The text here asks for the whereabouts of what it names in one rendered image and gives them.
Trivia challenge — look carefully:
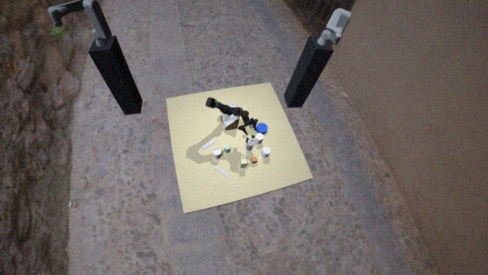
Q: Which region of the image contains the blue cylinder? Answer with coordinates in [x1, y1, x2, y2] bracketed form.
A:
[256, 122, 268, 134]

